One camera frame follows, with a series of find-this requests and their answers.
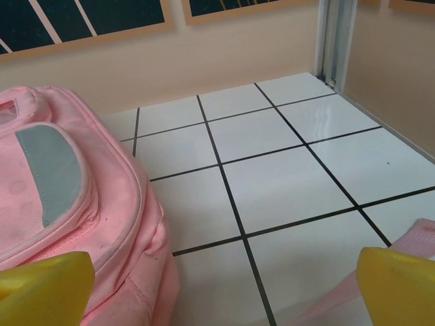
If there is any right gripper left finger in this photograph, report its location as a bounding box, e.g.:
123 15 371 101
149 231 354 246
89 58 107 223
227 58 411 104
0 251 96 326

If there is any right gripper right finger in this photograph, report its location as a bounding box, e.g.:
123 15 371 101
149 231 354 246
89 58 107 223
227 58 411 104
355 247 435 326

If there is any pink student backpack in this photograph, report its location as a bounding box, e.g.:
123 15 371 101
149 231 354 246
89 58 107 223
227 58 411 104
0 86 435 326

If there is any aluminium corner post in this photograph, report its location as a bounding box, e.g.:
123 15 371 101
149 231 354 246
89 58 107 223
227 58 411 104
315 0 358 90

